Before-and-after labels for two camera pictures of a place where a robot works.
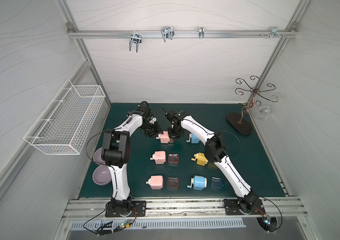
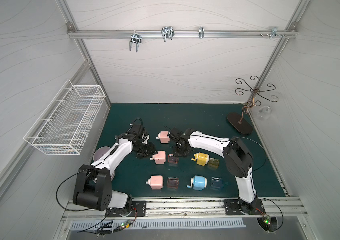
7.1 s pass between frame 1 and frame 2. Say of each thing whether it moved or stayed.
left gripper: moved
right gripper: moved
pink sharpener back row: stayed
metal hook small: stayed
